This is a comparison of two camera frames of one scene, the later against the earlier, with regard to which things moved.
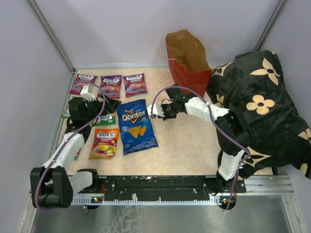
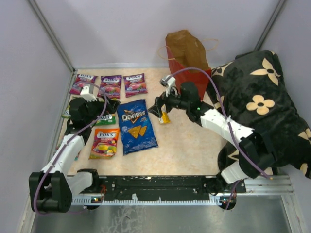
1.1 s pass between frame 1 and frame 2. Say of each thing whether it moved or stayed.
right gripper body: moved
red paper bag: stayed
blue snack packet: stayed
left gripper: stayed
